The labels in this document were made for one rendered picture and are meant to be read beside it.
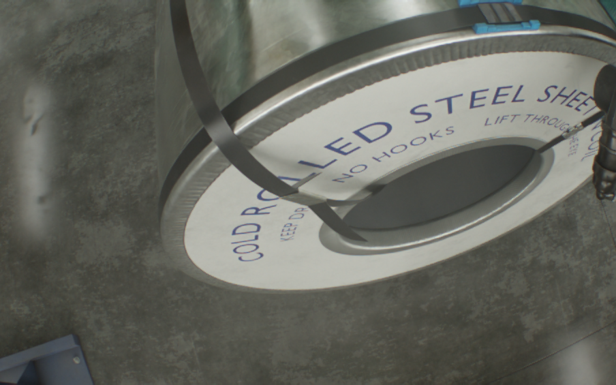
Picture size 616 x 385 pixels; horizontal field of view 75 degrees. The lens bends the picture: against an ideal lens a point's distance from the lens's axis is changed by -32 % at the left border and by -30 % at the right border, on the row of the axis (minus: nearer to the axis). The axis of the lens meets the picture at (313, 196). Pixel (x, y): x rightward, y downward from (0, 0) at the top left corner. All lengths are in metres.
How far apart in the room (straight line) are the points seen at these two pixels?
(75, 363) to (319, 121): 1.62
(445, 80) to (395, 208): 0.74
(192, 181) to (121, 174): 1.42
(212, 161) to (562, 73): 0.55
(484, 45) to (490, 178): 0.78
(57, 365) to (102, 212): 0.74
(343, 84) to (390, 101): 0.09
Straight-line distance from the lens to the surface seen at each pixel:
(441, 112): 0.76
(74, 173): 2.31
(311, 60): 0.63
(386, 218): 1.35
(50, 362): 2.16
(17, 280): 2.34
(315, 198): 0.76
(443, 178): 1.43
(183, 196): 0.81
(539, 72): 0.76
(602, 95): 0.70
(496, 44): 0.65
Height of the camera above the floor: 1.81
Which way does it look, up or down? 68 degrees down
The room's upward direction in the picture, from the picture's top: 5 degrees counter-clockwise
